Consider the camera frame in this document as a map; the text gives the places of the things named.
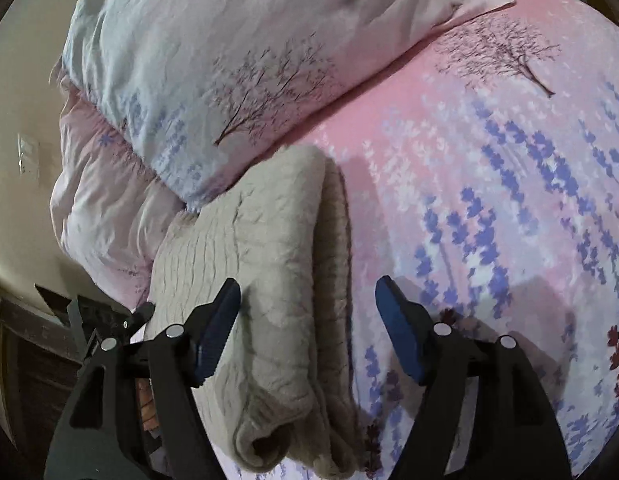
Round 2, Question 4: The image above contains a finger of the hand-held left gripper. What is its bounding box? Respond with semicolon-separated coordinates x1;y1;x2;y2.
120;301;156;335

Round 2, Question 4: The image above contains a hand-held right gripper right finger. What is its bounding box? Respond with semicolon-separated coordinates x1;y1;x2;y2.
374;275;573;480

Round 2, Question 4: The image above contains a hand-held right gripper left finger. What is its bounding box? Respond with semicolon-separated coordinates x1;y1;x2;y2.
43;277;241;480

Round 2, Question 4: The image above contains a beige cable-knit sweater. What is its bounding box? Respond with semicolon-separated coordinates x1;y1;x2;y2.
144;145;365;478

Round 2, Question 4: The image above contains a dark wooden nightstand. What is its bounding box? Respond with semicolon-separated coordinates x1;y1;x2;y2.
0;285;95;441

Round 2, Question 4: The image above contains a pink lavender print pillow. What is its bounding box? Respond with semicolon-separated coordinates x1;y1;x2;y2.
49;67;200;311

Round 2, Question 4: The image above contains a pink floral bed sheet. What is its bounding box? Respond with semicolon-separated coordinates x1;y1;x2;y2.
124;0;619;480

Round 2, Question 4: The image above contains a pale tree print pillow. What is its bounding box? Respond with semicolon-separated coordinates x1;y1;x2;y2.
62;0;515;211

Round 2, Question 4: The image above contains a white wall switch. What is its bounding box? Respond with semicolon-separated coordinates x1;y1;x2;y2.
16;132;41;178

